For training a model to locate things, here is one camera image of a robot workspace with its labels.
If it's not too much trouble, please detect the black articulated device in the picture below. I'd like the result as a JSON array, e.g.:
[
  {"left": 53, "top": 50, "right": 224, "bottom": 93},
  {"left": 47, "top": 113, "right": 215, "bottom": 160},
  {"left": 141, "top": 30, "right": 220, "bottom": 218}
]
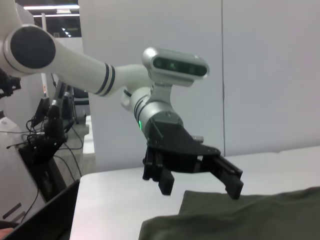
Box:
[{"left": 18, "top": 84, "right": 76, "bottom": 166}]

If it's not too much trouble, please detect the dark green t-shirt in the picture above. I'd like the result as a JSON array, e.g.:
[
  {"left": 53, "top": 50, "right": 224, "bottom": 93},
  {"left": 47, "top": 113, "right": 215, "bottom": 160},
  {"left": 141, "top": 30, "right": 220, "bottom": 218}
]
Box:
[{"left": 139, "top": 186, "right": 320, "bottom": 240}]

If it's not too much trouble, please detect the ceiling light strip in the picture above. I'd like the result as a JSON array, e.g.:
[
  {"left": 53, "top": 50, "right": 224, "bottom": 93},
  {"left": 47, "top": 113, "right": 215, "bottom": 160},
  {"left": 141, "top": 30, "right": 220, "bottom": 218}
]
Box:
[{"left": 23, "top": 5, "right": 81, "bottom": 11}]

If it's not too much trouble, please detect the black cable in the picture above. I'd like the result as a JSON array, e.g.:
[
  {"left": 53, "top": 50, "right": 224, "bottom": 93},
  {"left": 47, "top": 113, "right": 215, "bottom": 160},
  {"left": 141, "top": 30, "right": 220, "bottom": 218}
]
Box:
[{"left": 52, "top": 139, "right": 85, "bottom": 178}]

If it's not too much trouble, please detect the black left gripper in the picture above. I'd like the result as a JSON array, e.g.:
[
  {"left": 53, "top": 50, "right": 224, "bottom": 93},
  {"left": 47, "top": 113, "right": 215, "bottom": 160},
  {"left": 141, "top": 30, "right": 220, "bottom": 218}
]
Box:
[{"left": 142, "top": 118, "right": 244, "bottom": 200}]

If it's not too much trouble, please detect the black clamp mount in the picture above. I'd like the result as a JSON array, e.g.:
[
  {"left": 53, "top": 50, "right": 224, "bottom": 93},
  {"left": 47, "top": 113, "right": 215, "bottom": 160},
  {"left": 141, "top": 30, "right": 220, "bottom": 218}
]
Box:
[{"left": 0, "top": 67, "right": 22, "bottom": 99}]

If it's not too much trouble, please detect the white partition panel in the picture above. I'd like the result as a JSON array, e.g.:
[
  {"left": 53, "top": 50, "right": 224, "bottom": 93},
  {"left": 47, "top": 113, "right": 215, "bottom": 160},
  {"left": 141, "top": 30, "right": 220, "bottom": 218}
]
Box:
[
  {"left": 77, "top": 0, "right": 225, "bottom": 173},
  {"left": 221, "top": 0, "right": 320, "bottom": 157}
]

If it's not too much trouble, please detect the black office chair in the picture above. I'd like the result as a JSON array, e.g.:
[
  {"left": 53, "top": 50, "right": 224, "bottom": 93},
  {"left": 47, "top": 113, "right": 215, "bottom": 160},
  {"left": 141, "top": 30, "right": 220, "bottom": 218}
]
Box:
[{"left": 74, "top": 89, "right": 91, "bottom": 125}]

